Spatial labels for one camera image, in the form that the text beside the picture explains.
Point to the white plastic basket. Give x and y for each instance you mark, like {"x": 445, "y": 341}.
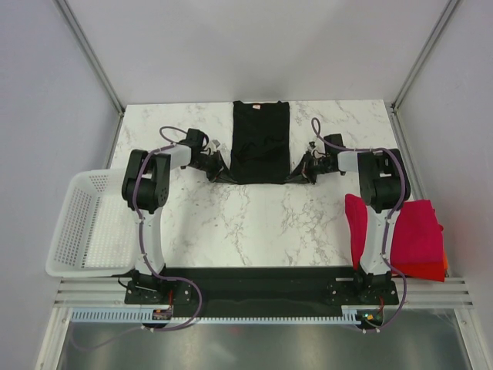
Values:
{"x": 95, "y": 235}

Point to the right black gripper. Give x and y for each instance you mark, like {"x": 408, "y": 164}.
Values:
{"x": 302, "y": 174}

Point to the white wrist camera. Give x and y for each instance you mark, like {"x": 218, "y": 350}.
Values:
{"x": 311, "y": 146}
{"x": 213, "y": 146}

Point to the left aluminium frame post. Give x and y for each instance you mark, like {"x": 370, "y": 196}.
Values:
{"x": 87, "y": 50}

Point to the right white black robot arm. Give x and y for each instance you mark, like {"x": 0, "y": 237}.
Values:
{"x": 383, "y": 186}

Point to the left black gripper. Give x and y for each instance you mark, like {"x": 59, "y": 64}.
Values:
{"x": 220, "y": 173}

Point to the orange folded t shirt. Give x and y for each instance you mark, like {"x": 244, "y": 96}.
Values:
{"x": 445, "y": 261}

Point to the white slotted cable duct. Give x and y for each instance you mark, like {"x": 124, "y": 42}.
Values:
{"x": 154, "y": 316}

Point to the aluminium rail profile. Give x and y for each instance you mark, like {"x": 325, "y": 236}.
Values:
{"x": 106, "y": 292}

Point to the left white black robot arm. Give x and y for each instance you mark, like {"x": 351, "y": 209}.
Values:
{"x": 146, "y": 187}

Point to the aluminium frame post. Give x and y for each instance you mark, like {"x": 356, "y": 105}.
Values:
{"x": 432, "y": 40}
{"x": 87, "y": 50}

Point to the right aluminium frame post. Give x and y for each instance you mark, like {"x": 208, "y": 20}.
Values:
{"x": 432, "y": 40}

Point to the magenta folded t shirt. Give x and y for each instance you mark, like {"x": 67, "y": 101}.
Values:
{"x": 418, "y": 237}

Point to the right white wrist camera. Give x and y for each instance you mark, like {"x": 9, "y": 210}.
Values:
{"x": 311, "y": 146}

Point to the black t shirt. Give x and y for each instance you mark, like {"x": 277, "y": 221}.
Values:
{"x": 261, "y": 143}

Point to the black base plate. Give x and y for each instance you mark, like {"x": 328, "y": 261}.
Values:
{"x": 271, "y": 289}

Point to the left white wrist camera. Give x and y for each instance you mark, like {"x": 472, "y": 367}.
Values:
{"x": 213, "y": 146}

